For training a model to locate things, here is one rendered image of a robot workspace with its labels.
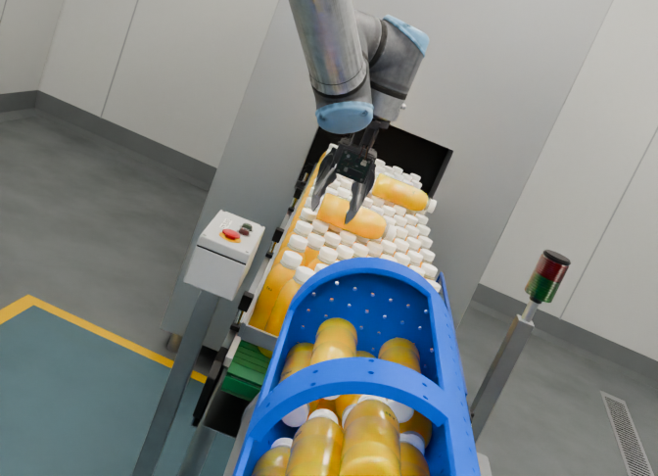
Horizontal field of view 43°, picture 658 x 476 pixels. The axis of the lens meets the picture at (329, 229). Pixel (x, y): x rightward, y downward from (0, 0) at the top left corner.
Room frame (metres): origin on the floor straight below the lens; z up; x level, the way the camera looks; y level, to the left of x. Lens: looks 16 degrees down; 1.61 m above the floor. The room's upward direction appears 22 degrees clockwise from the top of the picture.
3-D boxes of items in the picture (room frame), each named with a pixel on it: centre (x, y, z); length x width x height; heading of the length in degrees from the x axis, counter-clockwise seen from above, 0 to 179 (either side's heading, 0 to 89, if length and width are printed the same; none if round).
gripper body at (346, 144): (1.48, 0.01, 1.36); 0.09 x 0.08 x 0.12; 2
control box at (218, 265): (1.54, 0.17, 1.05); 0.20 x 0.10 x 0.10; 2
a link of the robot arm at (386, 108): (1.49, 0.00, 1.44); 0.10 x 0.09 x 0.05; 92
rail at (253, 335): (1.42, -0.12, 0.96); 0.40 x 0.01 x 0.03; 92
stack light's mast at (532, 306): (1.74, -0.47, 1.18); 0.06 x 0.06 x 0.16
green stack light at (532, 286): (1.74, -0.47, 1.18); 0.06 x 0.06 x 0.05
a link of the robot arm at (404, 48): (1.49, 0.01, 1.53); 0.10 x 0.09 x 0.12; 119
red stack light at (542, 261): (1.74, -0.47, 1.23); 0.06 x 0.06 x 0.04
